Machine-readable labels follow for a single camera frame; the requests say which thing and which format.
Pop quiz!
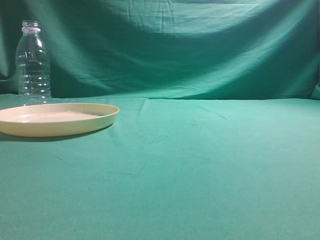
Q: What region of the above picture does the green cloth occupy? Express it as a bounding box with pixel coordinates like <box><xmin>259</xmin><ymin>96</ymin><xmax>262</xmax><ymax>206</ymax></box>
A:
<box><xmin>0</xmin><ymin>0</ymin><xmax>320</xmax><ymax>240</ymax></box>

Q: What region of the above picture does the clear plastic bottle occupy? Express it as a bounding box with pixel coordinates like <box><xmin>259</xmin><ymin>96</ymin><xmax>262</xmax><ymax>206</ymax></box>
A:
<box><xmin>15</xmin><ymin>20</ymin><xmax>52</xmax><ymax>106</ymax></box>

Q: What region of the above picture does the cream round plate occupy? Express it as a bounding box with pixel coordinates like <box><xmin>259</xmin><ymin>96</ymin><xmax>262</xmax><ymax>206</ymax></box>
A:
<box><xmin>0</xmin><ymin>103</ymin><xmax>120</xmax><ymax>138</ymax></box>

